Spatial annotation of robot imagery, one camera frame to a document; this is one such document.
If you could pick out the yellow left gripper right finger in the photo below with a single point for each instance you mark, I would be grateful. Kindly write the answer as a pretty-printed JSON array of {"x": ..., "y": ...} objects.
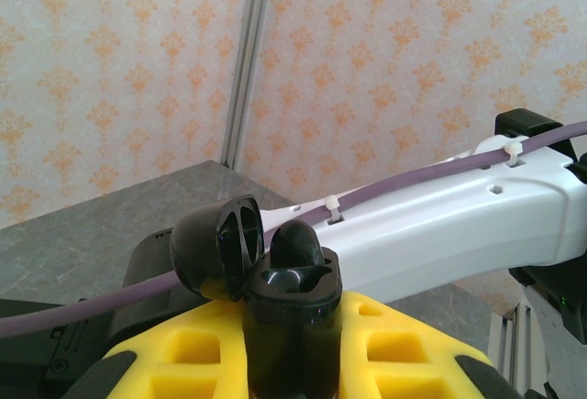
[{"x": 403, "y": 353}]

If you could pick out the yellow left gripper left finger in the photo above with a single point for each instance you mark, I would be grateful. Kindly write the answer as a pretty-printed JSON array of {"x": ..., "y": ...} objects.
[{"x": 183, "y": 353}]

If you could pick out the black earbud charging case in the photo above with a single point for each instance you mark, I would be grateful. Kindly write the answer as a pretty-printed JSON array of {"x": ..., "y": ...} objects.
[{"x": 293, "y": 335}]

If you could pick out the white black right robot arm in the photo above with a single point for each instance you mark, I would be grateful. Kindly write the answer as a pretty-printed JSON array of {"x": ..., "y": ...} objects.
[{"x": 458, "y": 229}]

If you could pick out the white zip tie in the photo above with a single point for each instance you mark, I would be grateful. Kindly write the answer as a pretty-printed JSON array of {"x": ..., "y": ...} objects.
[
  {"x": 334, "y": 208},
  {"x": 513, "y": 153}
]

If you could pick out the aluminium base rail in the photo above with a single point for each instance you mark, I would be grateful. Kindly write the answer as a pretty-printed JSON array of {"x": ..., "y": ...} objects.
[{"x": 506, "y": 335}]

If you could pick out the aluminium frame corner post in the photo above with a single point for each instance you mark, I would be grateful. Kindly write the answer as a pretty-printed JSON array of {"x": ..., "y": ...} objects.
[{"x": 245, "y": 73}]

